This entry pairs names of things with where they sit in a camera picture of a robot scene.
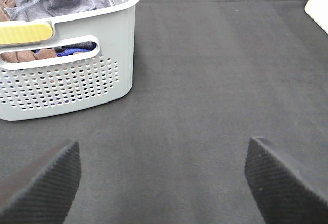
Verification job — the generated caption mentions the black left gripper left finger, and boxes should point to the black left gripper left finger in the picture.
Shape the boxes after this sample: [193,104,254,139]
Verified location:
[1,140,82,223]

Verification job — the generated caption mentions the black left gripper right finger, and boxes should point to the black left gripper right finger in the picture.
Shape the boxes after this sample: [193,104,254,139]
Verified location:
[244,137,327,223]

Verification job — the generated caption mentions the grey-blue towel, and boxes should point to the grey-blue towel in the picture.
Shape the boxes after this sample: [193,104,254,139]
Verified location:
[1,0,114,21]

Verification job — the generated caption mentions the brown towel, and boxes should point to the brown towel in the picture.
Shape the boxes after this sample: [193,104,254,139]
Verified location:
[1,0,57,63]

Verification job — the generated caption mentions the blue towel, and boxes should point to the blue towel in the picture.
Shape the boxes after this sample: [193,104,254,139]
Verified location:
[33,41,96,57]

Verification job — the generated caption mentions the grey perforated laundry basket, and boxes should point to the grey perforated laundry basket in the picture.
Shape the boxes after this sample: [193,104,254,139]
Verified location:
[1,0,140,121]

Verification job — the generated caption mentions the white storage bin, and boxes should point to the white storage bin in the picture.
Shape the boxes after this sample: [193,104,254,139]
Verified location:
[304,0,327,33]

